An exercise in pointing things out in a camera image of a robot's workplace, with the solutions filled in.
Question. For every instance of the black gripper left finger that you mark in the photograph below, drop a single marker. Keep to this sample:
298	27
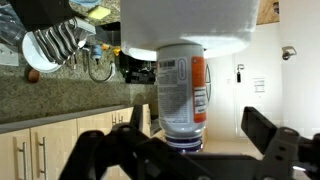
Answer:
139	156

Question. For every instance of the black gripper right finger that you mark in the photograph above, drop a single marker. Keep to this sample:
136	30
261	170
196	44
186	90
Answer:
282	148

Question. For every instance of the white orange-label pill bottle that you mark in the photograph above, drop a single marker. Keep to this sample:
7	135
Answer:
182	97

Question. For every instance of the white paper towel roll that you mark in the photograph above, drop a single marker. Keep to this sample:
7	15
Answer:
219	27

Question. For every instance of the upper wooden cabinets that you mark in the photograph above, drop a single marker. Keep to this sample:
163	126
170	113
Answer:
38	149

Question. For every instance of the kitchen faucet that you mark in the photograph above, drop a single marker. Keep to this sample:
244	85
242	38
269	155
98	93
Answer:
93	62

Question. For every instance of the white plate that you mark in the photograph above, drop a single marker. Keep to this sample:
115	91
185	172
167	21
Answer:
34	55

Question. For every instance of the yellow sponge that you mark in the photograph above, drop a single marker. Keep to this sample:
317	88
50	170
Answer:
98	12

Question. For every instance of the black knife block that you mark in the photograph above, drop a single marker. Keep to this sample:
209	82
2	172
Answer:
53	23

